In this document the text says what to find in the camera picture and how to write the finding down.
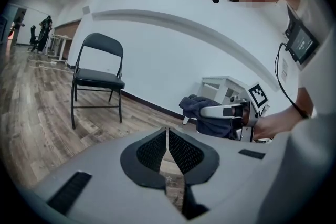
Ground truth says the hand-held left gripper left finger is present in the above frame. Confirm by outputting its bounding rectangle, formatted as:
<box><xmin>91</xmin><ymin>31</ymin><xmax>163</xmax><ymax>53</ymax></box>
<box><xmin>22</xmin><ymin>127</ymin><xmax>186</xmax><ymax>224</ymax></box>

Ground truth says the dark blue cloth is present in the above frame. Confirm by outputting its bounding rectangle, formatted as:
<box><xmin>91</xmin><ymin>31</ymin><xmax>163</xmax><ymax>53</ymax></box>
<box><xmin>178</xmin><ymin>94</ymin><xmax>238</xmax><ymax>140</ymax></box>

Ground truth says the tangle of white cables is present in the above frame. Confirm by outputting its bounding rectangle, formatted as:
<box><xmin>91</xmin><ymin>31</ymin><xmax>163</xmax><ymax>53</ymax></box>
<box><xmin>25</xmin><ymin>57</ymin><xmax>69</xmax><ymax>73</ymax></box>

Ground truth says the black chest device with screen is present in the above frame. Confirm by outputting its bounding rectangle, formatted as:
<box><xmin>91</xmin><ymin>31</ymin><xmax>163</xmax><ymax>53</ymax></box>
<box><xmin>285</xmin><ymin>20</ymin><xmax>320</xmax><ymax>66</ymax></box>

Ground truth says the thick black device cable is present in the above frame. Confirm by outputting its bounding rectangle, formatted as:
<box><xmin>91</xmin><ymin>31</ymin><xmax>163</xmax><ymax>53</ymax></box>
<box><xmin>274</xmin><ymin>42</ymin><xmax>312</xmax><ymax>120</ymax></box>

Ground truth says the person's beige shirt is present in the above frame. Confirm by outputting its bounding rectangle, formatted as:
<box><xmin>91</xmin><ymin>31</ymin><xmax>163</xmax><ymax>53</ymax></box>
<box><xmin>278</xmin><ymin>0</ymin><xmax>336</xmax><ymax>124</ymax></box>

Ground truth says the white desk with legs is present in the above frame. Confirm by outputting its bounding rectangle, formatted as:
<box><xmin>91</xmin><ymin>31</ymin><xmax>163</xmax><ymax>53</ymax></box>
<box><xmin>44</xmin><ymin>33</ymin><xmax>75</xmax><ymax>64</ymax></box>

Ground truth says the person's right forearm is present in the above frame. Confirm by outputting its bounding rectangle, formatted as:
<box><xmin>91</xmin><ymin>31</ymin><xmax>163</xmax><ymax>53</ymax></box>
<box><xmin>254</xmin><ymin>106</ymin><xmax>314</xmax><ymax>140</ymax></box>

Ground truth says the black folding chair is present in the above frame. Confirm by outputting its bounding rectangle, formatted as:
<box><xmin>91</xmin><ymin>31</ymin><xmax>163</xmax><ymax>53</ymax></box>
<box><xmin>70</xmin><ymin>33</ymin><xmax>126</xmax><ymax>131</ymax></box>

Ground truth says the black office chair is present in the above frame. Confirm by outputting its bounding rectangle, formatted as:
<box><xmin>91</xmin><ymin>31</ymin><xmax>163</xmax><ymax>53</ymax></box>
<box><xmin>27</xmin><ymin>25</ymin><xmax>40</xmax><ymax>52</ymax></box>

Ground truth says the white table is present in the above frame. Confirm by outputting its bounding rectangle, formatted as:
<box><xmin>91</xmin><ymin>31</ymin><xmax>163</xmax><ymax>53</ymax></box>
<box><xmin>182</xmin><ymin>75</ymin><xmax>271</xmax><ymax>125</ymax></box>

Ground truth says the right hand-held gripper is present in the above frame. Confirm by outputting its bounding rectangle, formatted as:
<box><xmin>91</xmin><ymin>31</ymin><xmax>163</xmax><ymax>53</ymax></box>
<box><xmin>200</xmin><ymin>82</ymin><xmax>271</xmax><ymax>143</ymax></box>

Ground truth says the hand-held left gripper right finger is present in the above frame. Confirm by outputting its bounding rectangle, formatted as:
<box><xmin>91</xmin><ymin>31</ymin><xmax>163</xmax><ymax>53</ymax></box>
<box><xmin>166</xmin><ymin>127</ymin><xmax>274</xmax><ymax>221</ymax></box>

